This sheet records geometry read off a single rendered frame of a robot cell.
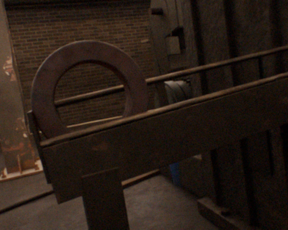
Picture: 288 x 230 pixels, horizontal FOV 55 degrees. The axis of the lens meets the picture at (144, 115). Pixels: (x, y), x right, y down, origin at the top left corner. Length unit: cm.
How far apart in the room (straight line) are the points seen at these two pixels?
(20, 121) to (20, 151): 30
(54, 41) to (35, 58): 54
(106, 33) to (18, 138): 436
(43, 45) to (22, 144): 392
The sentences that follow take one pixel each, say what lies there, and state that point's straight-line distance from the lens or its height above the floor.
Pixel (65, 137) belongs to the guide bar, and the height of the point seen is 63.
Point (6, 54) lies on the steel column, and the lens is 300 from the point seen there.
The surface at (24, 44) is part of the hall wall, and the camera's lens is 664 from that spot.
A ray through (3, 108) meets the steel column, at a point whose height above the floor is 67.
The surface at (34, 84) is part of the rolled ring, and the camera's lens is 44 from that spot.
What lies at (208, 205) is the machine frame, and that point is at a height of 7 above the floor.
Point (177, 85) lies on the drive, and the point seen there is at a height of 65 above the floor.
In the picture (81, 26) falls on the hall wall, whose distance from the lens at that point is 678.
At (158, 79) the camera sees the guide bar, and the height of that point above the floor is 69.
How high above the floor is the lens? 69
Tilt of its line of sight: 6 degrees down
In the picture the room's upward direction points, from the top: 9 degrees counter-clockwise
